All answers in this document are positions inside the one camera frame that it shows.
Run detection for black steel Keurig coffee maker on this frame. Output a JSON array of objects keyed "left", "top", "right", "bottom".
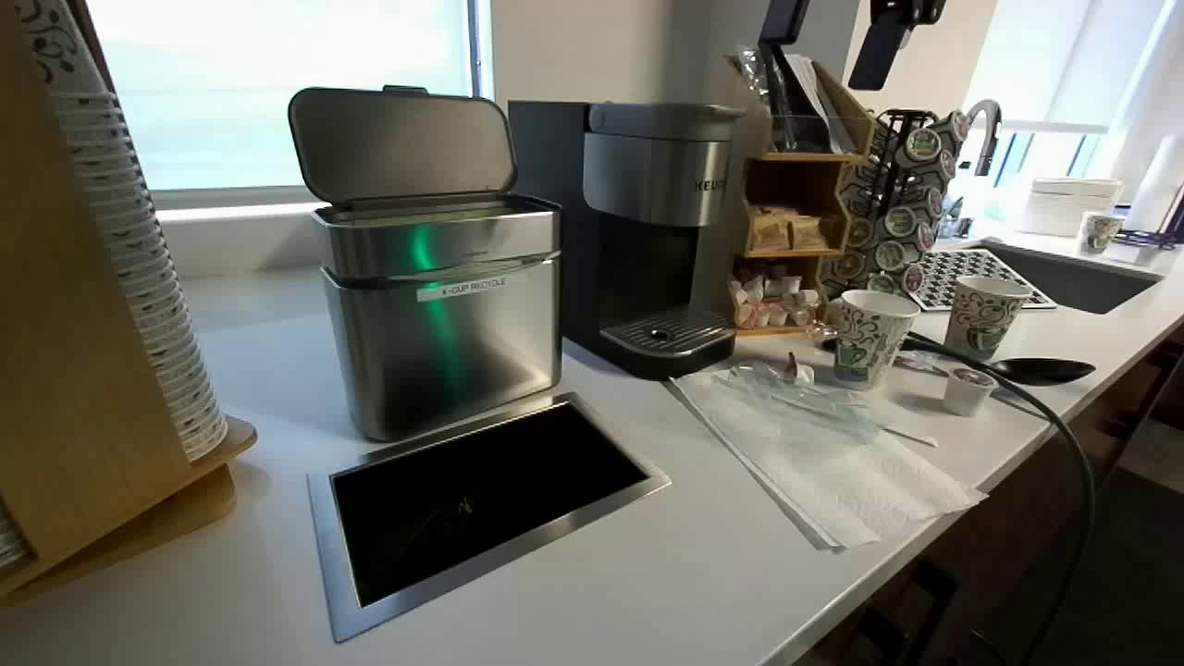
[{"left": 508, "top": 96, "right": 773, "bottom": 385}]

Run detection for brown lid coffee pod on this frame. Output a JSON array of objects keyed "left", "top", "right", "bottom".
[{"left": 940, "top": 366, "right": 995, "bottom": 419}]

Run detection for black tongs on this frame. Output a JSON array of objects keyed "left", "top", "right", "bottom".
[{"left": 735, "top": 42, "right": 833, "bottom": 154}]

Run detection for chrome sink faucet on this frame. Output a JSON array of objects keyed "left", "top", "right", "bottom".
[{"left": 958, "top": 96, "right": 1011, "bottom": 183}]

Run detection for wooden condiment organizer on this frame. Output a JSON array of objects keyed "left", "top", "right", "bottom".
[{"left": 726, "top": 52, "right": 874, "bottom": 339}]

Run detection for white tissue box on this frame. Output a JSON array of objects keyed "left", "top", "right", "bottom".
[{"left": 1022, "top": 173, "right": 1126, "bottom": 238}]

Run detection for small patterned paper cup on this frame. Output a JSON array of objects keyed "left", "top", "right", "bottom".
[{"left": 1075, "top": 209, "right": 1126, "bottom": 258}]

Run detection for dark countertop sink basin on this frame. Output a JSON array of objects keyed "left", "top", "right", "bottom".
[{"left": 972, "top": 234, "right": 1168, "bottom": 317}]

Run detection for clear plastic bag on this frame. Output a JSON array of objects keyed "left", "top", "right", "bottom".
[{"left": 726, "top": 355, "right": 940, "bottom": 453}]

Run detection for stainless steel lidded bin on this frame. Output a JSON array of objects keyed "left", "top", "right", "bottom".
[{"left": 285, "top": 83, "right": 567, "bottom": 443}]

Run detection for patterned paper cup stack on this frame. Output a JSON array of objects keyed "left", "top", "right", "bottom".
[{"left": 7, "top": 0, "right": 234, "bottom": 468}]

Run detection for wooden cup dispenser stand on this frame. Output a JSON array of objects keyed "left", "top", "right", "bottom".
[{"left": 0, "top": 0, "right": 260, "bottom": 607}]

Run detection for black wire pod carousel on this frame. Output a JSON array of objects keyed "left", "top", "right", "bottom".
[{"left": 820, "top": 106, "right": 975, "bottom": 308}]

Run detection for dark rubber cable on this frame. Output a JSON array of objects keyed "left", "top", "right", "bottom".
[{"left": 816, "top": 328, "right": 1102, "bottom": 666}]

